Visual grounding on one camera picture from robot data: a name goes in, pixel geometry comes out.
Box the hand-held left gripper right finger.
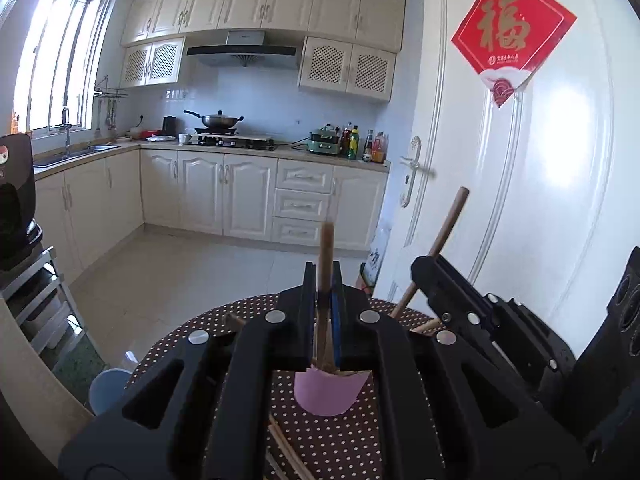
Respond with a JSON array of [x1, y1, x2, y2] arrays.
[[330, 260, 594, 480]]

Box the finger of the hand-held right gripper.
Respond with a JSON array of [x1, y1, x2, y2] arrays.
[[410, 255, 557, 387], [437, 256, 512, 322]]

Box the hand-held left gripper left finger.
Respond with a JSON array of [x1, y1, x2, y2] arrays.
[[57, 260, 319, 480]]

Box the pink cup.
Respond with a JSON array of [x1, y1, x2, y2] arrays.
[[294, 366, 373, 417]]

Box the flat cardboard sheet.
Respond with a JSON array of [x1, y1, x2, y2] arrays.
[[360, 225, 392, 292]]

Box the white door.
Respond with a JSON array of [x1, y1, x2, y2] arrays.
[[375, 0, 640, 361]]

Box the blue bucket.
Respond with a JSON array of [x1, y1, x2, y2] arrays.
[[89, 368, 133, 416]]

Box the cream lower kitchen cabinets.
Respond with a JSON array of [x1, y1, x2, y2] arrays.
[[32, 142, 391, 281]]

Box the green electric cooker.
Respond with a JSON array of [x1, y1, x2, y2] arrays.
[[307, 124, 343, 156]]

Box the gas stove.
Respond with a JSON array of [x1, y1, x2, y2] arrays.
[[182, 127, 278, 152]]

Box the steel wok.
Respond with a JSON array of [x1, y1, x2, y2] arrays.
[[183, 109, 245, 131]]

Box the large cream lattice door cabinet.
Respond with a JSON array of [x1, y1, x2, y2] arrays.
[[298, 36, 397, 103]]

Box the red diamond door poster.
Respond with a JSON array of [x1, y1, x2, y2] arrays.
[[451, 0, 578, 110]]

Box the steel kitchen sink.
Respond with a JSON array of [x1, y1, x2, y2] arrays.
[[32, 144, 121, 168]]

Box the black range hood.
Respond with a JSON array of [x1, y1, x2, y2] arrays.
[[186, 30, 301, 68]]

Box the steel faucet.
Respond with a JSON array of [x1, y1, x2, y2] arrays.
[[61, 107, 74, 157]]

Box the small cream lattice door cabinet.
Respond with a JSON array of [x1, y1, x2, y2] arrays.
[[120, 36, 186, 88]]

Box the row of cream upper cabinets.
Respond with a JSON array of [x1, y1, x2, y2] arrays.
[[120, 0, 406, 53]]

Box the kitchen window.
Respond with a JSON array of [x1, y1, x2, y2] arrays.
[[12, 0, 111, 136]]

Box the silver door handle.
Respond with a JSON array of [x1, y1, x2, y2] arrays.
[[399, 136, 438, 208]]

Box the wall utensil rack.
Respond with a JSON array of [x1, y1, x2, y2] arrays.
[[93, 76, 128, 138]]

